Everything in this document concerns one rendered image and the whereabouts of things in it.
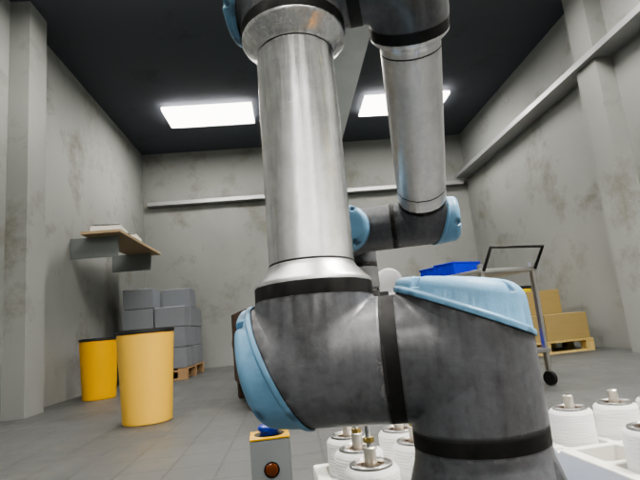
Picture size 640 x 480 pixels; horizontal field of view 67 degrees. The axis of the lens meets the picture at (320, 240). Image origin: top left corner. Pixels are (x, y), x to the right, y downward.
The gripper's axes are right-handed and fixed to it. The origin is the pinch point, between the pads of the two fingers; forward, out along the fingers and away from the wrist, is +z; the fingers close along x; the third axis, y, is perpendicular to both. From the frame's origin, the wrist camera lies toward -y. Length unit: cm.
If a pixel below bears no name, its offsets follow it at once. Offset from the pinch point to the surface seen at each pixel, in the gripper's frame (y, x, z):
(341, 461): -0.3, 9.9, 11.4
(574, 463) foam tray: 48, -1, 19
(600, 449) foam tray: 58, -1, 18
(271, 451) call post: -15.3, 5.9, 6.1
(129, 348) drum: -25, 245, -11
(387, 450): 14.5, 17.6, 13.6
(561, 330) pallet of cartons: 382, 270, 14
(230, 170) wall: 165, 686, -285
